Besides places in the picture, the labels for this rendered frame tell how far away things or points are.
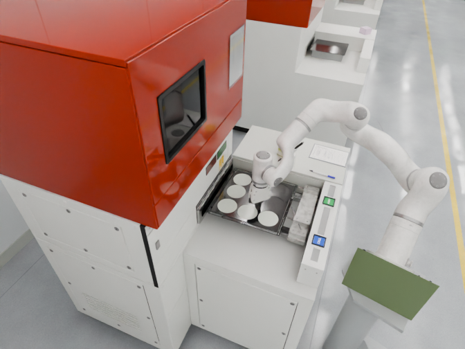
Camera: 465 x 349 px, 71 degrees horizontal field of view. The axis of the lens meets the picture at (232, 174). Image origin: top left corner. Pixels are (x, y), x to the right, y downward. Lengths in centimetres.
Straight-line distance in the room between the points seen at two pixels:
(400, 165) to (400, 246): 33
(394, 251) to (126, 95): 115
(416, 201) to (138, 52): 117
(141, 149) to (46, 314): 184
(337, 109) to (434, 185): 48
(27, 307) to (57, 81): 194
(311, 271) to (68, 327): 163
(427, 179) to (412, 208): 13
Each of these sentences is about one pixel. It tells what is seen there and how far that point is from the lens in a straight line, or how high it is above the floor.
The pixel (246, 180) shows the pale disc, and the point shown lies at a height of 90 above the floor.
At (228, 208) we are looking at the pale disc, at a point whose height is 90.
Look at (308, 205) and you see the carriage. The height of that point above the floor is 88.
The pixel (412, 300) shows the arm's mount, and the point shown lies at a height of 94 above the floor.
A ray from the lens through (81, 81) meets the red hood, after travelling 94.
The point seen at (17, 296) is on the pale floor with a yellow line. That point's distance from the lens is 277.
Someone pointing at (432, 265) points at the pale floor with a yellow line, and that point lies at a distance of 299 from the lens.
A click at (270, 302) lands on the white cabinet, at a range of 163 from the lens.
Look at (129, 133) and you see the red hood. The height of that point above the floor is 161.
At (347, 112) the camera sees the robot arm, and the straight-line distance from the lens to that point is 145.
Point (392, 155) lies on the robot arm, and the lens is 152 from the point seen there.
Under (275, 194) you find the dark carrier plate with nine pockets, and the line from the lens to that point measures 175.
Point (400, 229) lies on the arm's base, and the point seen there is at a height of 109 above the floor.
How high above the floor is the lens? 211
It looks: 41 degrees down
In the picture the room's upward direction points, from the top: 2 degrees clockwise
